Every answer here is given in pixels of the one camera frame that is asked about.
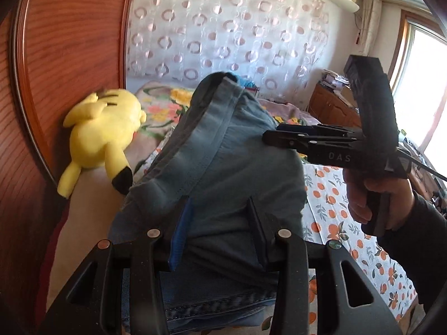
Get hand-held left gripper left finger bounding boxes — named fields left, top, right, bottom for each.
left=38, top=195, right=194, bottom=335

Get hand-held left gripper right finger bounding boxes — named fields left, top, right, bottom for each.
left=246, top=197, right=402, bottom=335

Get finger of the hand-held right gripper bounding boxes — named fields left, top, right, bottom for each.
left=263, top=130, right=358, bottom=154
left=276, top=124, right=355, bottom=137

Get grey-blue pants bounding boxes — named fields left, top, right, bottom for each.
left=106, top=73, right=310, bottom=297

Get person's right forearm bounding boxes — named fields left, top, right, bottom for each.
left=377, top=192, right=447, bottom=318

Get person's right hand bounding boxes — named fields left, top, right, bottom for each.
left=344, top=167, right=416, bottom=231

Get wooden cabinet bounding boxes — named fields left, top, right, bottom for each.
left=309, top=82, right=447, bottom=217

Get stack of papers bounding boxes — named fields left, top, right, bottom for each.
left=319, top=69, right=350, bottom=88

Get window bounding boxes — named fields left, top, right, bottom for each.
left=386, top=9, right=447, bottom=154

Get blue tissue box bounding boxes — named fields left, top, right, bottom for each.
left=230, top=73, right=261, bottom=99

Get orange print bed sheet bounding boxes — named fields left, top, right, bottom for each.
left=134, top=136, right=420, bottom=335

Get folded blue denim jeans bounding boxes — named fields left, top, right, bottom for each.
left=120, top=262, right=280, bottom=335

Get beige window curtain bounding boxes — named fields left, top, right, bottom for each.
left=356, top=0, right=383, bottom=58

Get floral blanket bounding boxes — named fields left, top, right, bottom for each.
left=133, top=80, right=322, bottom=175

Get yellow plush toy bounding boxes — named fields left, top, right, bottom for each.
left=57, top=89, right=147, bottom=199

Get circle-patterned sheer curtain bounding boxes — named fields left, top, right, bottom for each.
left=126, top=0, right=331, bottom=93

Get wooden wardrobe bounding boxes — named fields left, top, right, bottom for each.
left=0, top=0, right=138, bottom=335

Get black cable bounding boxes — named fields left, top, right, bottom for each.
left=398, top=148, right=447, bottom=182

